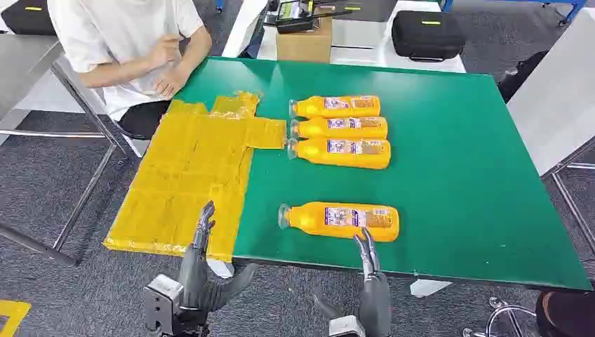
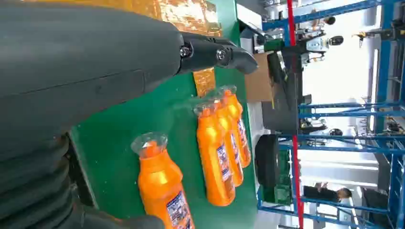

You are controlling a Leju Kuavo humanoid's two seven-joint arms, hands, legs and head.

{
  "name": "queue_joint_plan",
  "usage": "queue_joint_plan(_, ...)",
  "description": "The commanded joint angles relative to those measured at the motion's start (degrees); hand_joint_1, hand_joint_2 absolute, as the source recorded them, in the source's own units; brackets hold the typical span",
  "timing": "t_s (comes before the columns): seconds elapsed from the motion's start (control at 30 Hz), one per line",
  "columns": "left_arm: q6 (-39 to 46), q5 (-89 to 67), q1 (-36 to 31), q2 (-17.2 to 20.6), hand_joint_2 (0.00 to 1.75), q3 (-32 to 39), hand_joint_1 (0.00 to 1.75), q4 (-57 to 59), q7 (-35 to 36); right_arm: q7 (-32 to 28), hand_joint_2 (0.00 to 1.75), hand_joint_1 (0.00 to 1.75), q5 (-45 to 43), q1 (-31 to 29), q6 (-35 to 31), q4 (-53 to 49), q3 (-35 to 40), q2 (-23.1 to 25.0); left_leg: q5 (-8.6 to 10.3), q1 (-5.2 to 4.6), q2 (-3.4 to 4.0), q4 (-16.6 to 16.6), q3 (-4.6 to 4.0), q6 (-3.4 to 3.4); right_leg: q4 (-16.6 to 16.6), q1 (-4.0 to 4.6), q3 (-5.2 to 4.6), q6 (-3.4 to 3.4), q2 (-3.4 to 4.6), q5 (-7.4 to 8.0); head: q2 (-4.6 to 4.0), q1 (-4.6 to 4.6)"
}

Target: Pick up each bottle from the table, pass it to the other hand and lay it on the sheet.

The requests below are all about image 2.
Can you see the black round wheel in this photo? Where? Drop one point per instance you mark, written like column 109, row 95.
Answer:
column 266, row 161

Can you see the black chair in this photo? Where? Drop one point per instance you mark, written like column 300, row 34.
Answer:
column 281, row 110

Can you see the white grey machine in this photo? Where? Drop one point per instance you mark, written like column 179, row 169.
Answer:
column 319, row 44

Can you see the blue metal rack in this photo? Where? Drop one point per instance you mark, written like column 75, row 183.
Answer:
column 384, row 63

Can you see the green table mat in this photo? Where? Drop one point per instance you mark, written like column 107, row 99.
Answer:
column 120, row 132

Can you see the ribbed grey left robot arm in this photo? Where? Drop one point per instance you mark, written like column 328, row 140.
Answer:
column 31, row 189

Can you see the brown cardboard box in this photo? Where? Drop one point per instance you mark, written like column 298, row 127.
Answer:
column 258, row 85

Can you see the person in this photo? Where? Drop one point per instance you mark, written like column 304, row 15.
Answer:
column 322, row 193

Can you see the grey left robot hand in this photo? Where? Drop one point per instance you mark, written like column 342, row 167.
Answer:
column 79, row 63

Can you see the green crate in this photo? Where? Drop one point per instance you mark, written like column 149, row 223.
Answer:
column 281, row 192

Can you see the orange drink bottle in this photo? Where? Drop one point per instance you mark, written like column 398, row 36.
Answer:
column 161, row 189
column 234, row 158
column 213, row 158
column 242, row 132

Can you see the red vertical pole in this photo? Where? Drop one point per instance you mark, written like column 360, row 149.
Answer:
column 296, row 177

